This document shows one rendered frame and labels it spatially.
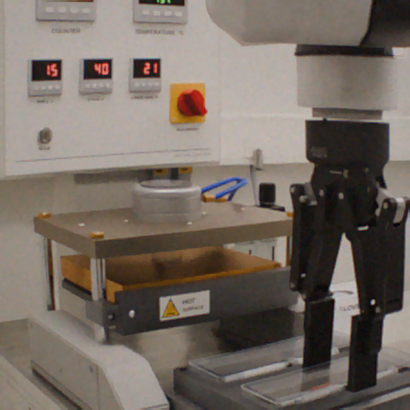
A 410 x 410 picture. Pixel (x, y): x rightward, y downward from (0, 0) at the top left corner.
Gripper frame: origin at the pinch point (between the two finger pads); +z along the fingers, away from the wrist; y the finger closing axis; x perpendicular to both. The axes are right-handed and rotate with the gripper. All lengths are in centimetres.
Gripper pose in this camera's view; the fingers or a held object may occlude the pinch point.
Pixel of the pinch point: (339, 347)
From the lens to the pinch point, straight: 70.9
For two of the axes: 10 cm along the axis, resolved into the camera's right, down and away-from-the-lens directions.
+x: 8.4, -0.7, 5.3
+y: 5.4, 1.1, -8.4
